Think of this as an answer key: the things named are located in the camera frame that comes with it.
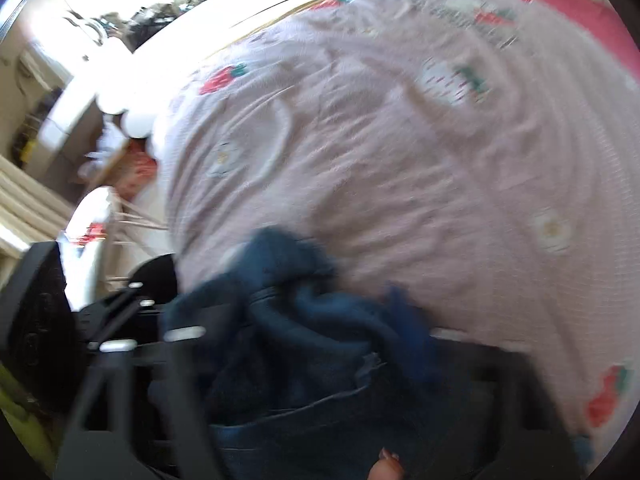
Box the blue denim pants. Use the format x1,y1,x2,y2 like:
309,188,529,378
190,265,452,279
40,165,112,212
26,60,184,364
159,224,501,480

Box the white cluttered desk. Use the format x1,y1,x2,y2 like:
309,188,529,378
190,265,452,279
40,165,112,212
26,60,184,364
29,0,402,111

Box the pink strawberry print bedsheet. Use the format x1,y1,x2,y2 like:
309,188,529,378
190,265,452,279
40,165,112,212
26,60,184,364
153,0,639,458

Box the pink fluffy blanket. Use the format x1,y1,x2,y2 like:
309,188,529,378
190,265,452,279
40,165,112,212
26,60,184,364
523,0,639,80

